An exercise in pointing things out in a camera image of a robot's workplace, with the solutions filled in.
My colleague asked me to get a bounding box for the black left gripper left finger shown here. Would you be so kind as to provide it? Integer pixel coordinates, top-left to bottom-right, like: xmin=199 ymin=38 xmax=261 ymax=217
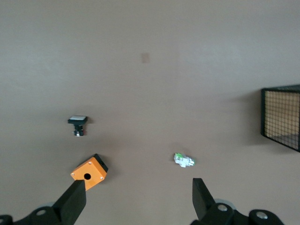
xmin=0 ymin=179 xmax=87 ymax=225

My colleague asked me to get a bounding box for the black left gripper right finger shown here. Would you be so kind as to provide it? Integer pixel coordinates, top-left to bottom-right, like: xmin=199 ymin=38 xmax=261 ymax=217
xmin=191 ymin=178 xmax=285 ymax=225

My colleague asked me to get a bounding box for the black square push button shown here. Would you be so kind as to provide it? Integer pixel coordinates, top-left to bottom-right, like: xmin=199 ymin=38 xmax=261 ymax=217
xmin=67 ymin=115 xmax=89 ymax=137

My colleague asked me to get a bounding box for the orange button enclosure box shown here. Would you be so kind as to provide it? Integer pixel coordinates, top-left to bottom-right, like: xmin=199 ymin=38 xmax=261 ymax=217
xmin=70 ymin=153 xmax=109 ymax=192

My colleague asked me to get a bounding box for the green push button switch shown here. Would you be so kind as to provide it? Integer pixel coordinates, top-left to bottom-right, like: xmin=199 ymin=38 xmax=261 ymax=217
xmin=173 ymin=152 xmax=197 ymax=169

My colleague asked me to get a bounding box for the black wire mesh basket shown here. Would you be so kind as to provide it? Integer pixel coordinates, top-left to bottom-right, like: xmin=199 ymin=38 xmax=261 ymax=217
xmin=261 ymin=84 xmax=300 ymax=153

